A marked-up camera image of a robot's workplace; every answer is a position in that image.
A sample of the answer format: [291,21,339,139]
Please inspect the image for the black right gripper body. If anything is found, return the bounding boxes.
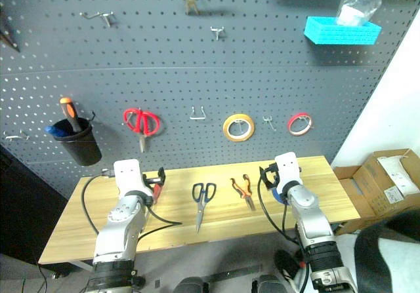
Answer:
[266,163,281,191]

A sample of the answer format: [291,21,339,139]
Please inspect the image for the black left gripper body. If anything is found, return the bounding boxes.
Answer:
[140,174,158,206]

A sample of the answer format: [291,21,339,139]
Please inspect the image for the grey pegboard wall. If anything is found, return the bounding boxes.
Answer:
[0,0,420,199]

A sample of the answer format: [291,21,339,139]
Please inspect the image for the red tape roll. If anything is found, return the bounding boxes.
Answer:
[287,111,314,137]

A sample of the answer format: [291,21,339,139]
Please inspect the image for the yellow tape roll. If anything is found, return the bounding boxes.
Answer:
[222,113,255,142]

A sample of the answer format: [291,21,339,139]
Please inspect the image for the wooden table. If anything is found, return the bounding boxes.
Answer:
[38,155,362,265]

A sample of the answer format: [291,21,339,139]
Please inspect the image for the black plastic cup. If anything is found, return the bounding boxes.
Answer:
[51,117,103,166]

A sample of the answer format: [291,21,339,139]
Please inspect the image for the open small cardboard box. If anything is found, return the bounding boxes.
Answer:
[332,165,377,235]

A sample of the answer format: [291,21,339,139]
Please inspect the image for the dark metal bar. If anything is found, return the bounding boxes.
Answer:
[203,264,264,284]

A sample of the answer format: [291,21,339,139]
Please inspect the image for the dark rounded shape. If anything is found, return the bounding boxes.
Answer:
[173,276,208,293]
[251,274,284,293]

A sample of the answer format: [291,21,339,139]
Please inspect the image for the large cardboard box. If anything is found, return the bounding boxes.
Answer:
[353,147,420,220]

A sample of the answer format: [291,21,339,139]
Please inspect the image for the white plastic packet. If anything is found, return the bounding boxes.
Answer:
[376,155,417,197]

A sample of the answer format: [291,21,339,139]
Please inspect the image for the flat metal loop hook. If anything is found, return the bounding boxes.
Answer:
[2,129,31,142]

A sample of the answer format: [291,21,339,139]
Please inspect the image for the black and white fabric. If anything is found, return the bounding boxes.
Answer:
[354,207,420,293]

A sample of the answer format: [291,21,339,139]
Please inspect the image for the cyan plastic basket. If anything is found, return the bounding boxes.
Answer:
[303,16,383,47]

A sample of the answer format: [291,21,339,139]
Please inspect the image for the long double metal hook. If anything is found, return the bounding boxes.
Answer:
[80,10,116,29]

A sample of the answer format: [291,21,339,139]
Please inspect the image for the clear bag with white roll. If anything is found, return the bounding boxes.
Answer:
[335,0,384,28]

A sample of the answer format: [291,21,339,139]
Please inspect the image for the red-handled pliers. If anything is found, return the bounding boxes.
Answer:
[146,176,164,205]

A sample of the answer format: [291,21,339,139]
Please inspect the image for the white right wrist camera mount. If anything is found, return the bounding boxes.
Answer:
[274,152,302,192]

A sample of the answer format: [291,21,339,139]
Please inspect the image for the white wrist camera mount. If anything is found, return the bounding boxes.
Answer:
[113,159,149,199]
[274,152,302,192]

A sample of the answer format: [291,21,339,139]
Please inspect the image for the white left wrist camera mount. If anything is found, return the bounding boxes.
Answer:
[113,159,149,199]

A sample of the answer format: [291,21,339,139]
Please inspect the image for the orange black handled pliers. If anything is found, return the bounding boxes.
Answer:
[230,174,257,212]

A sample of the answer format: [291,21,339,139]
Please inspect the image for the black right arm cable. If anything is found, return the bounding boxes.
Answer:
[257,176,306,251]

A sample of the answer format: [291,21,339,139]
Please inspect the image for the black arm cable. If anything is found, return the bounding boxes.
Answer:
[81,170,183,241]
[257,176,306,251]

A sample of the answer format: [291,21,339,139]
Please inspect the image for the blue black handled scissors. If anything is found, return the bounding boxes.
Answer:
[192,182,217,234]

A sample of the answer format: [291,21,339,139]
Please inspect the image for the red handled scissors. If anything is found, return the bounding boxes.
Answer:
[123,107,161,153]

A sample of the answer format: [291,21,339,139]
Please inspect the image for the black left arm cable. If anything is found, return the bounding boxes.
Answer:
[81,170,183,241]

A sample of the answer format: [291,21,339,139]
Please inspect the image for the black cable bundle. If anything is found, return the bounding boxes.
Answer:
[273,248,310,290]

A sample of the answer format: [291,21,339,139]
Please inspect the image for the orange black handled screwdriver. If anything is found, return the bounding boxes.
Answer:
[59,96,83,133]

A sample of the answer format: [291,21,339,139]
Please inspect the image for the blue object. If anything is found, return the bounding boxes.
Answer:
[44,125,72,137]

